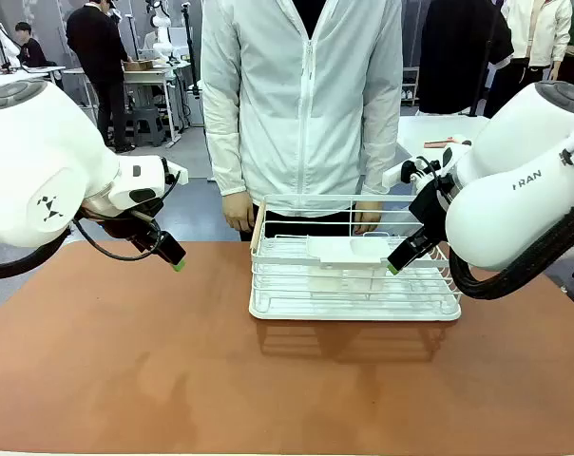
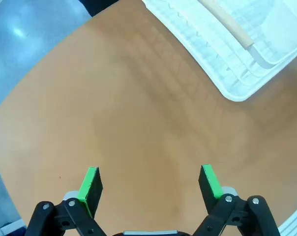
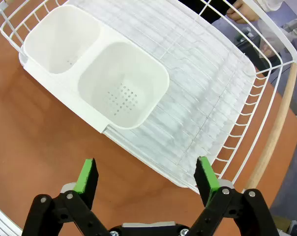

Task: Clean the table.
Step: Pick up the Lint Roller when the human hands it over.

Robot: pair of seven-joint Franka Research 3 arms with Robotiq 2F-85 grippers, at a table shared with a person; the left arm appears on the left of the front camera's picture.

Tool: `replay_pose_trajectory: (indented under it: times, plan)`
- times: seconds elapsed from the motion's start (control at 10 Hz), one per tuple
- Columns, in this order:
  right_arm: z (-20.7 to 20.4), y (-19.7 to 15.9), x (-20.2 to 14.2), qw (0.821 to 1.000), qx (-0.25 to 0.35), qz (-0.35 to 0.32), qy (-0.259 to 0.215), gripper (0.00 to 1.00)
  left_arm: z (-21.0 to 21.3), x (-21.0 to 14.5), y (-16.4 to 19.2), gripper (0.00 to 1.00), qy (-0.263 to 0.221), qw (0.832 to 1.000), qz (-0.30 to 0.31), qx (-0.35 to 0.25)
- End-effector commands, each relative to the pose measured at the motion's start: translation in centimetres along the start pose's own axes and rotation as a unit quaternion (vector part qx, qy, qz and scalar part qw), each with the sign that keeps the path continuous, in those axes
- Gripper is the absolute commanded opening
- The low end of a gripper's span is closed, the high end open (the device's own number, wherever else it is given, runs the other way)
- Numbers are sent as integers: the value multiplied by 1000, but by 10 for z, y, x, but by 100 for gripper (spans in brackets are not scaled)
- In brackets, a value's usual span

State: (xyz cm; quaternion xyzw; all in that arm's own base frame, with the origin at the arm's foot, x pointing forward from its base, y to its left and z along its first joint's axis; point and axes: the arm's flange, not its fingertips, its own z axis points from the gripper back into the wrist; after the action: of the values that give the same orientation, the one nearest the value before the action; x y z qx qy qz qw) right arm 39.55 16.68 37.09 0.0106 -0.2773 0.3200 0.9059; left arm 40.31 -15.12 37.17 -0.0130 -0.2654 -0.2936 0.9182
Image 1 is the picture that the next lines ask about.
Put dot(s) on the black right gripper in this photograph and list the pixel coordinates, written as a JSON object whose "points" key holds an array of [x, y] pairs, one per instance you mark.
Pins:
{"points": [[432, 209]]}

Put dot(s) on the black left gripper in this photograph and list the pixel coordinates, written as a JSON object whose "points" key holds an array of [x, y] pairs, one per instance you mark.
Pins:
{"points": [[120, 228]]}

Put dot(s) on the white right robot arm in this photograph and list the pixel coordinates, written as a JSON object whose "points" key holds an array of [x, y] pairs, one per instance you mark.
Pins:
{"points": [[505, 214]]}

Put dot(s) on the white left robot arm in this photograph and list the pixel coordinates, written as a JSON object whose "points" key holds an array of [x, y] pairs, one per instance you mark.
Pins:
{"points": [[30, 157]]}

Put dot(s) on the person's right forearm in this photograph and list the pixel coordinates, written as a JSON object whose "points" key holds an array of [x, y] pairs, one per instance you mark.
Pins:
{"points": [[223, 152]]}

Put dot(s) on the person's left forearm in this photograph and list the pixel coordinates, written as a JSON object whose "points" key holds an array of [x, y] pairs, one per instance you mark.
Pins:
{"points": [[379, 152]]}

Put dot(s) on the white table with robot arm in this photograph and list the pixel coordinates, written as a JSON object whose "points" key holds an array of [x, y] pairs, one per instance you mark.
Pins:
{"points": [[11, 76]]}

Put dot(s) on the person's left hand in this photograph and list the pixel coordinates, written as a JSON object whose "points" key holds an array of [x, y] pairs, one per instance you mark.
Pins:
{"points": [[369, 221]]}

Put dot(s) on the person's right hand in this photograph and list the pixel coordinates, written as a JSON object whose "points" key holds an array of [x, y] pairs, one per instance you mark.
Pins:
{"points": [[238, 214]]}

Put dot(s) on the white hanging utensil caddy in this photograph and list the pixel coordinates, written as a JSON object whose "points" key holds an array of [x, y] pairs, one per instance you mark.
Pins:
{"points": [[337, 251]]}

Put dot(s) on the grey plastic step stool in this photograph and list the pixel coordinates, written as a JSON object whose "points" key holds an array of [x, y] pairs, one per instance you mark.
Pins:
{"points": [[147, 124]]}

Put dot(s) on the white side table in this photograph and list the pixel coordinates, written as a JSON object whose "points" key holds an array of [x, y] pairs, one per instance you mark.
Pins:
{"points": [[439, 126]]}

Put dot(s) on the shoe shelf with white shoes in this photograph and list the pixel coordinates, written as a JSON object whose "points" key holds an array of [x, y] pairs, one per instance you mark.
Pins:
{"points": [[409, 90]]}

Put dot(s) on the white background desk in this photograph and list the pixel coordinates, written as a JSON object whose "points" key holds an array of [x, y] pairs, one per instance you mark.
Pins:
{"points": [[149, 75]]}

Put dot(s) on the brown cardboard box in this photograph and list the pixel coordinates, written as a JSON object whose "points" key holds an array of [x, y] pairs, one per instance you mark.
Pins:
{"points": [[139, 65]]}

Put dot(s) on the person in white zip jacket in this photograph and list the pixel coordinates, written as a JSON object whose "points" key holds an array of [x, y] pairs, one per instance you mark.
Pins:
{"points": [[296, 95]]}

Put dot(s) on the black tripod pole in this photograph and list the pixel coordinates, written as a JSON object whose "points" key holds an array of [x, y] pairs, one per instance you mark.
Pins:
{"points": [[189, 47]]}

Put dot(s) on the standing person in black jacket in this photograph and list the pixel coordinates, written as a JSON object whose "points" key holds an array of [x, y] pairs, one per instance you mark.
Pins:
{"points": [[99, 47]]}

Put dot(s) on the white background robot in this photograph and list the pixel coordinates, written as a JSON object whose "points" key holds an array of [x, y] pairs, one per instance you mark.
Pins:
{"points": [[162, 33]]}

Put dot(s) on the seated person in black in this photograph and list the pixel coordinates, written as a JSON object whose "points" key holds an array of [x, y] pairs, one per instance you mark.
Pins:
{"points": [[30, 50]]}

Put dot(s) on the bystander in white jacket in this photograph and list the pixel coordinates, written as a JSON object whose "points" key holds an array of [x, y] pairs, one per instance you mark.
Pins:
{"points": [[536, 38]]}

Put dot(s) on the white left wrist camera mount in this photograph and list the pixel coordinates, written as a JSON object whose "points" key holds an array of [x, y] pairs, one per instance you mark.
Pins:
{"points": [[177, 173]]}

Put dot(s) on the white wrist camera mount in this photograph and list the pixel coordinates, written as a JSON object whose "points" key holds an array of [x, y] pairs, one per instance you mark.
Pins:
{"points": [[177, 173], [392, 175]]}

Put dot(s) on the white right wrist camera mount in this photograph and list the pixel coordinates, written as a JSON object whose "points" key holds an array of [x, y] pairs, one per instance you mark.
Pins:
{"points": [[392, 175]]}

